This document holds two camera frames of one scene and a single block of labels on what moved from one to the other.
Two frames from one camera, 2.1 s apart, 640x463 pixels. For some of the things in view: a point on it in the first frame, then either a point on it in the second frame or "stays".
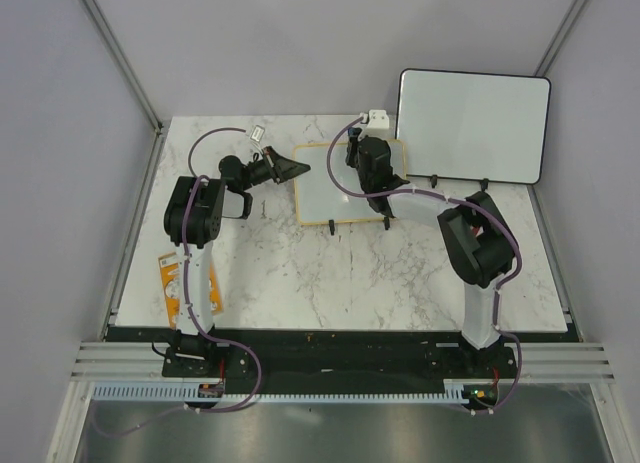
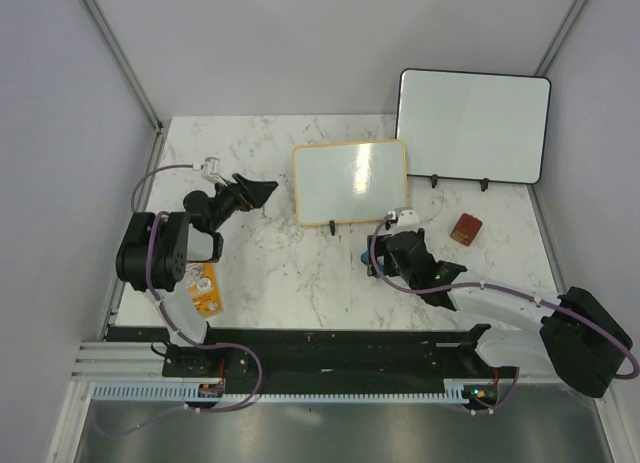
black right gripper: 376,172 to 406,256
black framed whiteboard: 473,125 stays
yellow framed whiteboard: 318,201 stays
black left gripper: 284,168 to 254,194
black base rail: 274,356 stays
